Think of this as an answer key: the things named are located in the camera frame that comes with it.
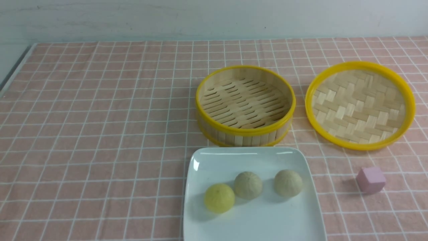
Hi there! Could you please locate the white steamed bun front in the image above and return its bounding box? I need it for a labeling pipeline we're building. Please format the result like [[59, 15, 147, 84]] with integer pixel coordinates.
[[234, 171, 263, 200]]

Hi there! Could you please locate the white steamed bun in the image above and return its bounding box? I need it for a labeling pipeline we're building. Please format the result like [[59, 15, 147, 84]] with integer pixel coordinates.
[[274, 169, 304, 198], [234, 171, 263, 200]]

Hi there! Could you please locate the yellow steamed bun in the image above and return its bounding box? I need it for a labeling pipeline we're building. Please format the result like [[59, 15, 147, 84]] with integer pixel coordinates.
[[204, 183, 235, 214]]

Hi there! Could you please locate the white square plate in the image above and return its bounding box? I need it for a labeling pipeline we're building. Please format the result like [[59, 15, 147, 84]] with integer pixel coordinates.
[[183, 147, 327, 241]]

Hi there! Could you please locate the bamboo steamer basket yellow rim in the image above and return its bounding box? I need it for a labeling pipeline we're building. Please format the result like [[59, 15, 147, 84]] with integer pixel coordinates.
[[195, 65, 296, 147]]

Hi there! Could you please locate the pink checkered tablecloth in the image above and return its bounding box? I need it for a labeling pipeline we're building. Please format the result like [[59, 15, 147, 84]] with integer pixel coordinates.
[[0, 36, 427, 241]]

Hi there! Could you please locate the woven bamboo steamer lid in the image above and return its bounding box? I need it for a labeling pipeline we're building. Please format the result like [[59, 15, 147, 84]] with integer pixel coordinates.
[[305, 61, 416, 151]]

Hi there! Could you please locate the pink cube block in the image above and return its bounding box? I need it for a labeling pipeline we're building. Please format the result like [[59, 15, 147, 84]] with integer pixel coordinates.
[[356, 166, 386, 195]]

